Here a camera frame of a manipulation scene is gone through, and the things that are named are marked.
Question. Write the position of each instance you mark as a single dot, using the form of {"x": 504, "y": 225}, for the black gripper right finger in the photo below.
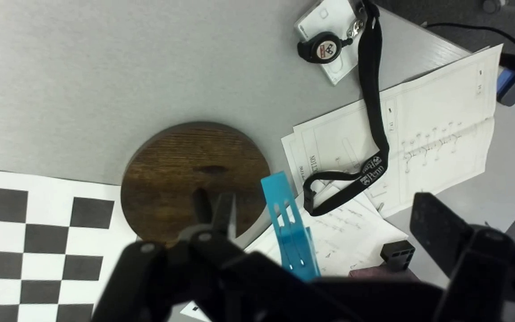
{"x": 439, "y": 232}

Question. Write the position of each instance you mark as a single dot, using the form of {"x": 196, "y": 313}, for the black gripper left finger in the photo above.
{"x": 225, "y": 215}

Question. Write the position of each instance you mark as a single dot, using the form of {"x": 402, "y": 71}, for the blue plastic peg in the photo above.
{"x": 287, "y": 225}

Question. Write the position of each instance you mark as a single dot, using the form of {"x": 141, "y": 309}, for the black hanger stand wooden base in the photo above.
{"x": 174, "y": 172}

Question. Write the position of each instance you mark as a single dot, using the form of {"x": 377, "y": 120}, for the small black block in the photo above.
{"x": 398, "y": 252}

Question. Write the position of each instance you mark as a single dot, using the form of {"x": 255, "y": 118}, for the white printed paper sheets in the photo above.
{"x": 437, "y": 131}

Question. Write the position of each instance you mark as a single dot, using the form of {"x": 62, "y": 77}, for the black white checkerboard paper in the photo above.
{"x": 44, "y": 256}

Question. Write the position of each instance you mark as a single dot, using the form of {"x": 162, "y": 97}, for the white ID card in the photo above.
{"x": 332, "y": 18}

